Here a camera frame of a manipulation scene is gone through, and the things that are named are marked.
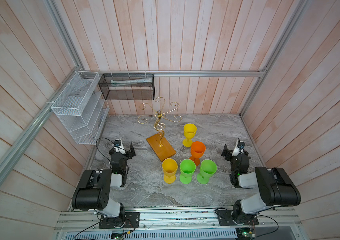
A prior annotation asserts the green wine glass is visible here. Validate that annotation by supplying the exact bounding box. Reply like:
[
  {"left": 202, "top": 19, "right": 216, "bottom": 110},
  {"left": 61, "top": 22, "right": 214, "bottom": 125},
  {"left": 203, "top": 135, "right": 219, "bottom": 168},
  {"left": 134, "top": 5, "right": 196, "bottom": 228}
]
[
  {"left": 197, "top": 159, "right": 217, "bottom": 185},
  {"left": 180, "top": 159, "right": 196, "bottom": 184}
]

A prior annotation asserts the orange wine glass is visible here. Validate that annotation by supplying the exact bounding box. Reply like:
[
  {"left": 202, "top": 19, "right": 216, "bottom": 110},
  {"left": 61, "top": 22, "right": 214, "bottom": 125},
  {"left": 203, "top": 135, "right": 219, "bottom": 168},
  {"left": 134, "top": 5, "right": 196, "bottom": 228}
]
[{"left": 190, "top": 141, "right": 206, "bottom": 166}]

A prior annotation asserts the amber yellow wine glass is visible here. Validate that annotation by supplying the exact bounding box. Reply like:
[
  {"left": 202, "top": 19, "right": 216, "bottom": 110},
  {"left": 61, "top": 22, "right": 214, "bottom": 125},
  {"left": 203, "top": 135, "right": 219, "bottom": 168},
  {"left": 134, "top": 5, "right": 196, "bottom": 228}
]
[{"left": 162, "top": 158, "right": 178, "bottom": 184}]

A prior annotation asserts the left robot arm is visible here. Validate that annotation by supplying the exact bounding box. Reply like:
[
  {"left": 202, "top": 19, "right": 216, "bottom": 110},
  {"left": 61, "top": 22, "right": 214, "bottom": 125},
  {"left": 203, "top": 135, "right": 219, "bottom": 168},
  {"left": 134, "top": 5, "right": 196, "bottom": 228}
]
[{"left": 72, "top": 139, "right": 136, "bottom": 221}]

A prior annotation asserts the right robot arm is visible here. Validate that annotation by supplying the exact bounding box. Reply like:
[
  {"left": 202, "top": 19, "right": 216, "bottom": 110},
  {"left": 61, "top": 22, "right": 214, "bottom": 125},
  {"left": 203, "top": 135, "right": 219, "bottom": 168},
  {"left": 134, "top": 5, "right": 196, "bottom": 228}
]
[{"left": 222, "top": 141, "right": 301, "bottom": 224}]

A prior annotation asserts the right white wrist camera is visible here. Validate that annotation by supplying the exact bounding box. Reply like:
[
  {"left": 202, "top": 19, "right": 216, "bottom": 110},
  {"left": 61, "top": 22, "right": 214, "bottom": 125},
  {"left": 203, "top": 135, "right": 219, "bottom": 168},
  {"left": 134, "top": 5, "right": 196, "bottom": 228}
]
[{"left": 232, "top": 138, "right": 246, "bottom": 156}]

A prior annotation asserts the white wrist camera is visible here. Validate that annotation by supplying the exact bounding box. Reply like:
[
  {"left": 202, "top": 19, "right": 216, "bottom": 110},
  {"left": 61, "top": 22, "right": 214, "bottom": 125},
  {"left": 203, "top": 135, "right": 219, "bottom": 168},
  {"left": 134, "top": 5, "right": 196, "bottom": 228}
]
[
  {"left": 232, "top": 138, "right": 246, "bottom": 156},
  {"left": 113, "top": 139, "right": 126, "bottom": 155}
]

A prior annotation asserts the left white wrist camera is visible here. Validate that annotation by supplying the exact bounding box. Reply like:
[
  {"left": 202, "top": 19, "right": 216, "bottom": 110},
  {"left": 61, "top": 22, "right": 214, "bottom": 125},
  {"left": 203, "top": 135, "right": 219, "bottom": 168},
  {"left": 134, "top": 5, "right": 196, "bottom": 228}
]
[{"left": 113, "top": 139, "right": 126, "bottom": 155}]

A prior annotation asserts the gold wire wine glass rack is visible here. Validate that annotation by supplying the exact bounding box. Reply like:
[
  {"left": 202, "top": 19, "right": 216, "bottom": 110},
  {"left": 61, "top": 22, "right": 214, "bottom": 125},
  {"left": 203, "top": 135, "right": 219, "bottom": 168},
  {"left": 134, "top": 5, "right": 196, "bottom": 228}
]
[{"left": 137, "top": 97, "right": 182, "bottom": 162}]

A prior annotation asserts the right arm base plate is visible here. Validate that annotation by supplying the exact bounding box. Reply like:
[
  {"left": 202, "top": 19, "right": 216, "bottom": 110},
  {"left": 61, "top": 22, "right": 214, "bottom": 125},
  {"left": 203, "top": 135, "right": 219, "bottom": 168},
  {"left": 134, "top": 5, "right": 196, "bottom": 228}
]
[{"left": 215, "top": 208, "right": 259, "bottom": 226}]

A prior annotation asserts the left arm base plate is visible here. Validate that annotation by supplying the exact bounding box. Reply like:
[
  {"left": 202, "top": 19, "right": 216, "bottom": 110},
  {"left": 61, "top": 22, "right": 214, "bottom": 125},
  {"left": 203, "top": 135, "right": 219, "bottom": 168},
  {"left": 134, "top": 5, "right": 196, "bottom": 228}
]
[{"left": 99, "top": 212, "right": 140, "bottom": 229}]

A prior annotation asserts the white mesh wall shelf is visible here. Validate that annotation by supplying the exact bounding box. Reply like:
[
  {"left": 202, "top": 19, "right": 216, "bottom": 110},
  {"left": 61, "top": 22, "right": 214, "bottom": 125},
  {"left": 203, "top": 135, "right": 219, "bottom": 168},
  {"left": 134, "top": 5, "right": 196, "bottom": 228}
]
[{"left": 52, "top": 71, "right": 109, "bottom": 145}]

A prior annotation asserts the black mesh wall basket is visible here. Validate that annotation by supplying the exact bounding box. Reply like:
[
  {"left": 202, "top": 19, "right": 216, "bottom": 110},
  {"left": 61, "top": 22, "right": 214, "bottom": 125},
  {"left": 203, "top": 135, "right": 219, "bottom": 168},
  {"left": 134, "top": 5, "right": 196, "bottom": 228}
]
[{"left": 98, "top": 73, "right": 155, "bottom": 101}]

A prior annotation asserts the aluminium frame rail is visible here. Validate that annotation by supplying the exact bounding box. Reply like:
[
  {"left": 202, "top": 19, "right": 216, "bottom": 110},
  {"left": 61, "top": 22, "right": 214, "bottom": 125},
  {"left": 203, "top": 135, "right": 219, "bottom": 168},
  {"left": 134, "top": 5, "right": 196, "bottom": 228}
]
[{"left": 86, "top": 70, "right": 265, "bottom": 77}]

